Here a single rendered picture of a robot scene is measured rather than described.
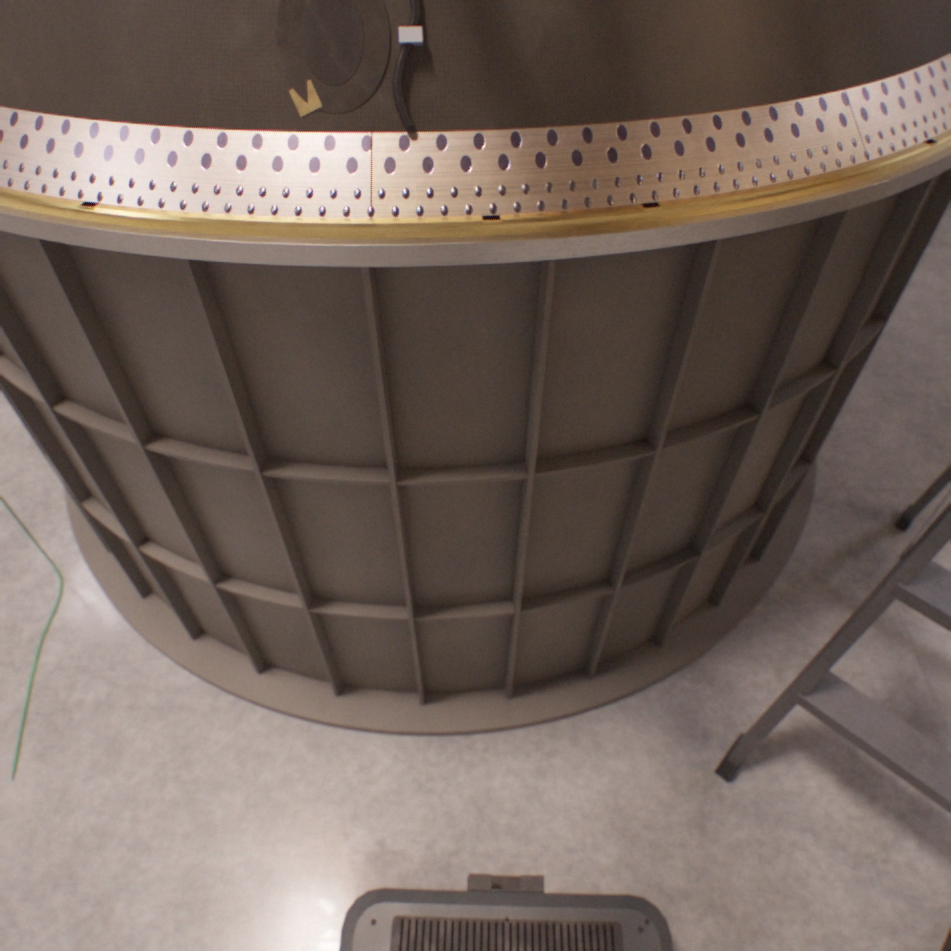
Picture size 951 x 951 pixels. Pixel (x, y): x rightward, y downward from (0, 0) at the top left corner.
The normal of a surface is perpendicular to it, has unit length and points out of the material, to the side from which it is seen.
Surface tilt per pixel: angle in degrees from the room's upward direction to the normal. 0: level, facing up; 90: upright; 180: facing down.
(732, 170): 43
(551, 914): 0
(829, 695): 0
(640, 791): 0
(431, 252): 90
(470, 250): 90
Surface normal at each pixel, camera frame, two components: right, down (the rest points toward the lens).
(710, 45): 0.30, 0.32
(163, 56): -0.18, 0.34
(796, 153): 0.29, -0.01
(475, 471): 0.00, -0.66
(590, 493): 0.26, 0.72
